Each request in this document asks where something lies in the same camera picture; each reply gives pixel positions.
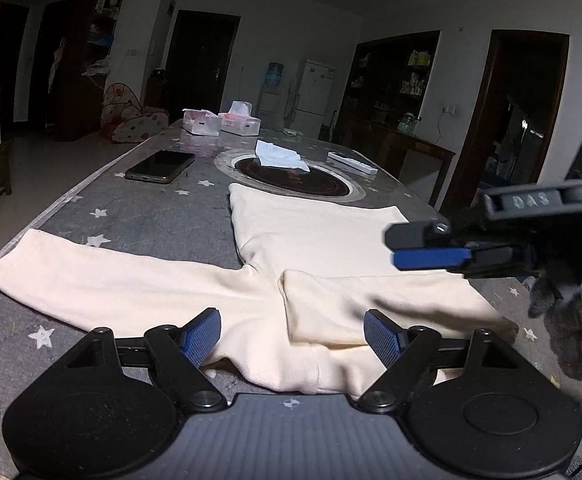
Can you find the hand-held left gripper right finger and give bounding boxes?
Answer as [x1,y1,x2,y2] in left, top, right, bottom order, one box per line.
[357,308,514,411]

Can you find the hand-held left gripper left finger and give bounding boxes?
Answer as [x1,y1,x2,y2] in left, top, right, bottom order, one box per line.
[63,307,227,409]

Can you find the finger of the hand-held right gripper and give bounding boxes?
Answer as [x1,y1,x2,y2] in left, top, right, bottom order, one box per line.
[393,246,527,279]
[384,219,477,252]

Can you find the cream sweatshirt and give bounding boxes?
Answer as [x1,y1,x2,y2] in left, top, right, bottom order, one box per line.
[0,182,519,395]

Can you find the person's right hand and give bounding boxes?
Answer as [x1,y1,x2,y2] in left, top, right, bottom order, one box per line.
[528,267,582,388]

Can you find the wooden side table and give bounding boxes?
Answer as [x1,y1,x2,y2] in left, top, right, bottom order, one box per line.
[338,117,457,206]

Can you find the white flat remote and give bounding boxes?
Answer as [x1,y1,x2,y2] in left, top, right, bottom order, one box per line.
[327,152,379,177]

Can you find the round built-in hotplate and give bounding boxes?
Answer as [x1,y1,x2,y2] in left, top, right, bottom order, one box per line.
[214,148,367,203]

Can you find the grey star-print tablecloth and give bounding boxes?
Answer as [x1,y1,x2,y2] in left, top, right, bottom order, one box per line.
[0,119,582,480]

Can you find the white paper tissue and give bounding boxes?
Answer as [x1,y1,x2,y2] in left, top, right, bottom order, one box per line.
[255,140,309,172]

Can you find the dark wooden shelf cabinet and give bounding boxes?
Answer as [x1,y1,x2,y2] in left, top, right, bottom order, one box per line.
[343,30,442,136]
[53,0,126,142]

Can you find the white refrigerator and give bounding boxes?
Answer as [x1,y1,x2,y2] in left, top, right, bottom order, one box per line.
[289,59,336,138]

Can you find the dark smartphone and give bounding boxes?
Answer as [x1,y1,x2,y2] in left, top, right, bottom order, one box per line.
[125,149,196,184]

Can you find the white water dispenser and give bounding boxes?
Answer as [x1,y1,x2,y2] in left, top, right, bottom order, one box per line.
[258,87,284,128]

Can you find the white pink tissue box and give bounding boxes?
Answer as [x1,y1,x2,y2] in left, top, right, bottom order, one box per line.
[218,101,262,136]

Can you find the small white tissue pack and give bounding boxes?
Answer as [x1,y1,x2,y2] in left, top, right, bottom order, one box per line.
[182,108,221,137]

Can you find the spotted play tent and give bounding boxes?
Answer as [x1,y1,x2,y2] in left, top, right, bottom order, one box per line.
[100,83,170,144]

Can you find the dark wooden stool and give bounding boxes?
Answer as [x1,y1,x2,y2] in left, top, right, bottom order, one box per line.
[0,140,14,197]

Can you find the dark wooden door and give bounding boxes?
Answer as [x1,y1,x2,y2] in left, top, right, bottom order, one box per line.
[163,9,242,121]

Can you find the hanging pink cloth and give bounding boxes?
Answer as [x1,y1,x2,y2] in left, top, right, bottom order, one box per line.
[51,37,66,93]

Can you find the dark wooden door frame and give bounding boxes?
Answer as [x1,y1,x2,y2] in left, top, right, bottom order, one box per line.
[438,29,570,221]

